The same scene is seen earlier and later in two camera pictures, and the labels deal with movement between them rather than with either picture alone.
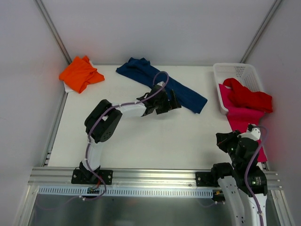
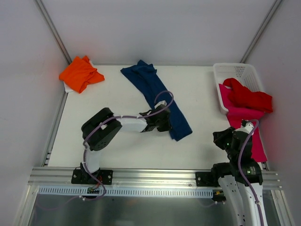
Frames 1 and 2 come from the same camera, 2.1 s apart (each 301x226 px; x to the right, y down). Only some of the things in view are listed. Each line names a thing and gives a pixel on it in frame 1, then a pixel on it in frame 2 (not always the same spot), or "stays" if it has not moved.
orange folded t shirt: x=79 y=73 stays
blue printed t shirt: x=143 y=71 -> x=145 y=75
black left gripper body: x=168 y=102 -> x=163 y=118
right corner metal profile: x=275 y=4 stays
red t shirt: x=241 y=96 stays
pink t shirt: x=241 y=118 stays
